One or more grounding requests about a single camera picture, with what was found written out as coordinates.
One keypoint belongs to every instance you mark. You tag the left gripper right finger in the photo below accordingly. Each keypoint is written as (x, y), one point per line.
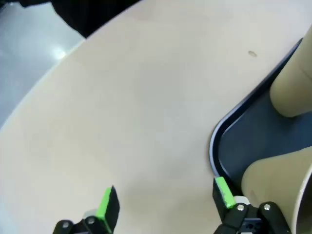
(225, 195)

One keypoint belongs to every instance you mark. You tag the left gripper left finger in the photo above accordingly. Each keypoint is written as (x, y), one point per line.
(104, 212)

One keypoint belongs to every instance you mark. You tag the tall beige cup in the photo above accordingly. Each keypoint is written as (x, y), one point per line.
(292, 92)
(273, 180)

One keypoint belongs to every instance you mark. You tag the black plastic serving tray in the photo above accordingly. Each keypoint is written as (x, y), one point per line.
(243, 146)

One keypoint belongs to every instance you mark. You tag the person in black cardigan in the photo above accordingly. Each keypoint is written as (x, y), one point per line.
(92, 14)

